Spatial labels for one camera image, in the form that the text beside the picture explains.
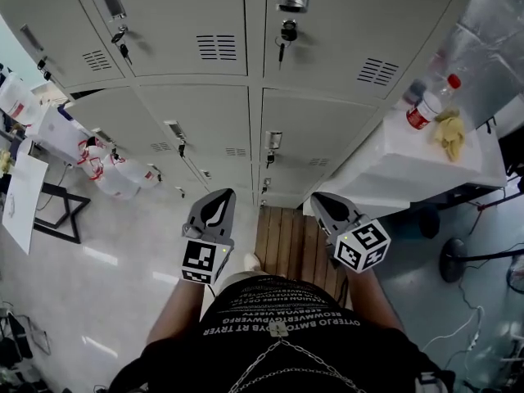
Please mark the white table with black frame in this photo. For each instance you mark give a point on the white table with black frame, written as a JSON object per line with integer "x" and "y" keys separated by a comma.
{"x": 24, "y": 203}

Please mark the grey desk with black frame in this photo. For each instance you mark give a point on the grey desk with black frame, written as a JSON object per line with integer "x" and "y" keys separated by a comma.
{"x": 491, "y": 158}

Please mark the yellow flower bunch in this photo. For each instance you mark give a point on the yellow flower bunch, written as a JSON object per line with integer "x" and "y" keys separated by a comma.
{"x": 4, "y": 162}

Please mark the black stand with round base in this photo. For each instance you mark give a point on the black stand with round base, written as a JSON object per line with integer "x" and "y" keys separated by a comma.
{"x": 452, "y": 260}

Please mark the white plastic bucket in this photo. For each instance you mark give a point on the white plastic bucket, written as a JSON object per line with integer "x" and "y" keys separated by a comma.
{"x": 18, "y": 100}

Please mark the dark teal round seat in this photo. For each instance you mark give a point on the dark teal round seat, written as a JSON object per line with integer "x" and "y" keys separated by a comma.
{"x": 428, "y": 221}

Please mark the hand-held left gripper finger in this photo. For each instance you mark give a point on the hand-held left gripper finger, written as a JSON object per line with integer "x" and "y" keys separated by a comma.
{"x": 198, "y": 215}
{"x": 228, "y": 219}

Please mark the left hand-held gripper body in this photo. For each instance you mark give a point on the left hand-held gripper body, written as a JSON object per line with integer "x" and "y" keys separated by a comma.
{"x": 200, "y": 258}

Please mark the person's left forearm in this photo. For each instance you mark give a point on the person's left forearm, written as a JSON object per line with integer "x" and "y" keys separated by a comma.
{"x": 176, "y": 313}

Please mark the yellow cloth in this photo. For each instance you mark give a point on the yellow cloth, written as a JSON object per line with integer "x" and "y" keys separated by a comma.
{"x": 450, "y": 135}

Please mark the cluster of clear water jugs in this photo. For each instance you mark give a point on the cluster of clear water jugs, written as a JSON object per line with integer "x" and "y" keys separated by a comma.
{"x": 118, "y": 178}

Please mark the clear bottle with red label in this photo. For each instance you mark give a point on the clear bottle with red label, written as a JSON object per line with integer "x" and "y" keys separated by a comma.
{"x": 421, "y": 115}

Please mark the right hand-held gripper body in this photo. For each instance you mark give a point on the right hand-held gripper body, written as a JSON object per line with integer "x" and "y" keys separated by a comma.
{"x": 364, "y": 246}

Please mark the person's black printed shirt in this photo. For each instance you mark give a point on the person's black printed shirt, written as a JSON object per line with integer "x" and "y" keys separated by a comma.
{"x": 286, "y": 362}

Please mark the grey metal locker cabinet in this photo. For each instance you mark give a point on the grey metal locker cabinet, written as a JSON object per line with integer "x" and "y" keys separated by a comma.
{"x": 196, "y": 117}

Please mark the large white foam box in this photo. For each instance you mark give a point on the large white foam box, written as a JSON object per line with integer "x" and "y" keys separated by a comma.
{"x": 401, "y": 166}

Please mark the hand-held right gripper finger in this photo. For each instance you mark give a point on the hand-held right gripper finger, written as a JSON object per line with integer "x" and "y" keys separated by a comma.
{"x": 323, "y": 219}
{"x": 352, "y": 211}

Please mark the wooden slat pallet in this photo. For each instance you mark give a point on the wooden slat pallet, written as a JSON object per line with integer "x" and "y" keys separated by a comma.
{"x": 286, "y": 240}

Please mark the white cardboard box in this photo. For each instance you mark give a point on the white cardboard box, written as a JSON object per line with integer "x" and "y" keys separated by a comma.
{"x": 57, "y": 131}

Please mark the person's right forearm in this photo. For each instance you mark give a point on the person's right forearm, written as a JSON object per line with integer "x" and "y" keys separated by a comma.
{"x": 372, "y": 297}

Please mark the person's light shoe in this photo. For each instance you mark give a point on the person's light shoe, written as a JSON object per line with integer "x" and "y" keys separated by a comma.
{"x": 250, "y": 262}

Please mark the metal chair frame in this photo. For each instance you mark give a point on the metal chair frame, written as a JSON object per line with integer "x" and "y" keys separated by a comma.
{"x": 39, "y": 334}

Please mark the black-headed key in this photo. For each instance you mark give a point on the black-headed key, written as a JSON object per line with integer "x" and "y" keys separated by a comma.
{"x": 123, "y": 51}
{"x": 281, "y": 53}
{"x": 269, "y": 160}

